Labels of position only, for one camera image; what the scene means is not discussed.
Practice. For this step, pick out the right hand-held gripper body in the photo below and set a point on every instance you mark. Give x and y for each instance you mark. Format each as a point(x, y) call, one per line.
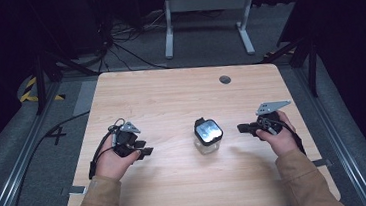
point(268, 117)

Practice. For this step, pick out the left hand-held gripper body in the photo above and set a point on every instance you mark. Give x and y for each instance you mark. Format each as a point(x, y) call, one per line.
point(125, 138)

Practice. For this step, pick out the glass jar with black lid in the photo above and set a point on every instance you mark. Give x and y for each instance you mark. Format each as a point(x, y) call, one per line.
point(208, 136)

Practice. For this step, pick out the person's right hand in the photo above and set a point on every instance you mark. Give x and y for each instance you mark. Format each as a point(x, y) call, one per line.
point(279, 138)

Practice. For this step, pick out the person's left hand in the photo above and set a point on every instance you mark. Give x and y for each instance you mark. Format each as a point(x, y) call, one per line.
point(113, 162)

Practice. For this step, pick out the black metal stand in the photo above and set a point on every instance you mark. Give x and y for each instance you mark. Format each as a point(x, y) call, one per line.
point(51, 74)
point(300, 56)

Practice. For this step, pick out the yellow black hazard tape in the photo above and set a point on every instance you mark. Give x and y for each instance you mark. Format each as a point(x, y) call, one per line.
point(33, 92)

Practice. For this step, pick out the grey metal desk frame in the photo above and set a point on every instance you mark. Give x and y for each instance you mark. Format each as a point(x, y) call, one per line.
point(207, 17)

